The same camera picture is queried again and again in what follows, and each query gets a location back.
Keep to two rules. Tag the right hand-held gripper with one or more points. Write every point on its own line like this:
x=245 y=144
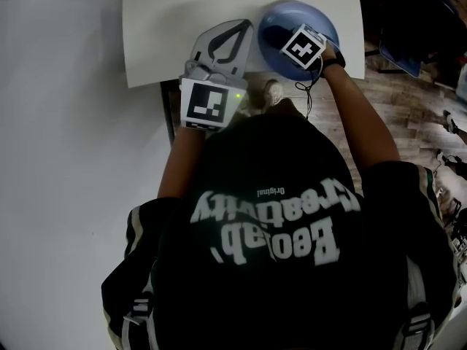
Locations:
x=302 y=47

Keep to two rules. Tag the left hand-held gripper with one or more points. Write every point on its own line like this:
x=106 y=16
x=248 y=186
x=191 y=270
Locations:
x=204 y=106

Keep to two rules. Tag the dark blue cloth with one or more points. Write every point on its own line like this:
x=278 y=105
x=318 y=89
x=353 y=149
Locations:
x=275 y=35

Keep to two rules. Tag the big blue plate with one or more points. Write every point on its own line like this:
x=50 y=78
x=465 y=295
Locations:
x=310 y=16

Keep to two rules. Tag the person's right forearm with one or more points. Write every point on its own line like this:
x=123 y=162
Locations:
x=365 y=122

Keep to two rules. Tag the person's left forearm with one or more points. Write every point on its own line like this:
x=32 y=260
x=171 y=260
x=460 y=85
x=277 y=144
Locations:
x=182 y=162

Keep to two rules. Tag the person's right hand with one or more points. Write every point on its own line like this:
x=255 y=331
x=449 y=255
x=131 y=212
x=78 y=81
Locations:
x=330 y=55

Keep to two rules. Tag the black wristband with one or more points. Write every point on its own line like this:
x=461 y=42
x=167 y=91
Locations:
x=337 y=64

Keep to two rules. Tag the person's right shoe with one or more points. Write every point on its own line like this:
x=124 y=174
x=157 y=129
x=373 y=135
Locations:
x=273 y=91

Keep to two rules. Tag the person's shoe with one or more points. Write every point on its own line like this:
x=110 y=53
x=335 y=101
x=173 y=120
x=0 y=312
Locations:
x=450 y=121
x=245 y=106
x=444 y=158
x=273 y=91

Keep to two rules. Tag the person's left shoe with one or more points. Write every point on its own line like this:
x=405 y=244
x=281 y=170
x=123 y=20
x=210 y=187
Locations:
x=245 y=106

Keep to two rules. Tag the blue chair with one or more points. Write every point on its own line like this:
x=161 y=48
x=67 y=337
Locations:
x=401 y=60

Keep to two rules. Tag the black backpack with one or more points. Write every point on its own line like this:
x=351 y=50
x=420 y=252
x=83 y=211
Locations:
x=423 y=20

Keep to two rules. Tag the person in dark green shirt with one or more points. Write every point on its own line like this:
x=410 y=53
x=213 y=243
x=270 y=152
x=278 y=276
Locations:
x=281 y=268

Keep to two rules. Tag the metal equipment stand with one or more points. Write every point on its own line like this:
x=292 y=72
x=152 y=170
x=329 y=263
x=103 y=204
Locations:
x=458 y=239

